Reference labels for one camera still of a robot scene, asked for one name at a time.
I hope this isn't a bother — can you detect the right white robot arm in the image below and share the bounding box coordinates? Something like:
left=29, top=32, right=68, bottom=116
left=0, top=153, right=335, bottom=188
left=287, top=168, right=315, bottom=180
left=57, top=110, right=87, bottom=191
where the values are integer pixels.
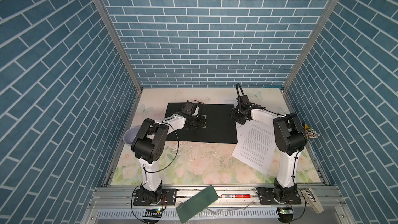
left=230, top=94, right=308, bottom=203

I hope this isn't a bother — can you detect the green board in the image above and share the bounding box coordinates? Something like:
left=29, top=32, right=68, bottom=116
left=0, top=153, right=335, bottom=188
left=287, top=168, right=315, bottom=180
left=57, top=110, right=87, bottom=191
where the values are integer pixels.
left=176, top=186, right=219, bottom=224

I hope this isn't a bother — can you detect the left aluminium frame post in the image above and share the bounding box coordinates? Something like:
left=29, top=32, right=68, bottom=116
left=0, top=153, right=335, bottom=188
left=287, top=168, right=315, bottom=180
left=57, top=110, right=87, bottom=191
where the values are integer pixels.
left=80, top=0, right=143, bottom=92

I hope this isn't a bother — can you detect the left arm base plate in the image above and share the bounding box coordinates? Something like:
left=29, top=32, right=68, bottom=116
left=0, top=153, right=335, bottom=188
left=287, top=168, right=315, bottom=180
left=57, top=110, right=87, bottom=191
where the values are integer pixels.
left=133, top=187, right=177, bottom=206

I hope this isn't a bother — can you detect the grey ceramic mug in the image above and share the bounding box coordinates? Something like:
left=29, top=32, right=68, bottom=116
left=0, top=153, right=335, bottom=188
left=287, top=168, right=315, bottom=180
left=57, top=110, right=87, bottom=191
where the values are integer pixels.
left=123, top=125, right=141, bottom=146

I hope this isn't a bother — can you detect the aluminium corner frame post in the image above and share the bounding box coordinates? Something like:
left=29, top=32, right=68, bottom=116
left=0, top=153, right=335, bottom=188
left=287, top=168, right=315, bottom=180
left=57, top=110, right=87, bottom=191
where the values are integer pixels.
left=282, top=0, right=355, bottom=92

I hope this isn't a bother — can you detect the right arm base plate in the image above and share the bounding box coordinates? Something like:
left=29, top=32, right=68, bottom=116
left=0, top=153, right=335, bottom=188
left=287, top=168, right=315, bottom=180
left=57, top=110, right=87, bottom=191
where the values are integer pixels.
left=255, top=187, right=302, bottom=205

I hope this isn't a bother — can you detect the red marker pen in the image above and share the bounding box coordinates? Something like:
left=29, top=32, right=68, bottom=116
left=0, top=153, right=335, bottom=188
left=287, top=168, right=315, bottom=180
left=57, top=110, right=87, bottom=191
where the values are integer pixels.
left=220, top=194, right=251, bottom=199

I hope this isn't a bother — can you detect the text printed paper sheet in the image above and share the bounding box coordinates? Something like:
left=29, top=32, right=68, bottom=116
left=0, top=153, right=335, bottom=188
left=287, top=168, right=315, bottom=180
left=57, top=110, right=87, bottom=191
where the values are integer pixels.
left=232, top=120, right=276, bottom=174

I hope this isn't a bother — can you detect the beige stapler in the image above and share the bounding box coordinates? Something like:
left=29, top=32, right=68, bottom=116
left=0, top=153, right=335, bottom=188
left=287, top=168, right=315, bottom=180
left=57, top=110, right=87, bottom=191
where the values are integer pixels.
left=301, top=188, right=324, bottom=214

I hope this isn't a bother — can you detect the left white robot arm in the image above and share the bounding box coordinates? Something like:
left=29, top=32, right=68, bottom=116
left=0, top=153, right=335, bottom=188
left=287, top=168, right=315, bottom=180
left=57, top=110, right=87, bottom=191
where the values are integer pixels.
left=129, top=100, right=207, bottom=204

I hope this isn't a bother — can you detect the aluminium front rail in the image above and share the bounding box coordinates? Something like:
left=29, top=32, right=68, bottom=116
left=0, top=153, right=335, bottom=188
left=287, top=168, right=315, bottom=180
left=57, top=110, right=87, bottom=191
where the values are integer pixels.
left=89, top=184, right=346, bottom=210

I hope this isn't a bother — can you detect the orange black file folder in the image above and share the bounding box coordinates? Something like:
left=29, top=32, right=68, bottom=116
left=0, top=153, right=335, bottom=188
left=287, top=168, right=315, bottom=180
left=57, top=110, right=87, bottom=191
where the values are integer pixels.
left=166, top=104, right=237, bottom=144

